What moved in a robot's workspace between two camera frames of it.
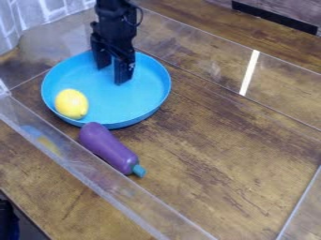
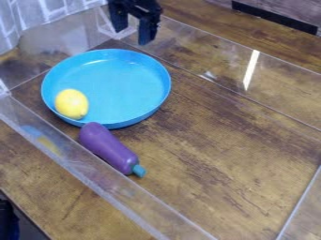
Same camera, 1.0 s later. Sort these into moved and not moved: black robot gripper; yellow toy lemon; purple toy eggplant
Moved: black robot gripper
Not moved: purple toy eggplant; yellow toy lemon
